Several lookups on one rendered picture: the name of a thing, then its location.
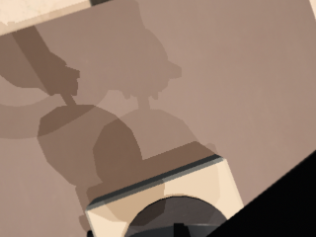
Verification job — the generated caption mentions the beige hot plate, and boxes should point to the beige hot plate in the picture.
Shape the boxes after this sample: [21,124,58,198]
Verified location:
[85,154,244,237]

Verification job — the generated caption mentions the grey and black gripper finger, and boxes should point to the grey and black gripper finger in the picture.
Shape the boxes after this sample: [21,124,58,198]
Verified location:
[174,223,191,237]

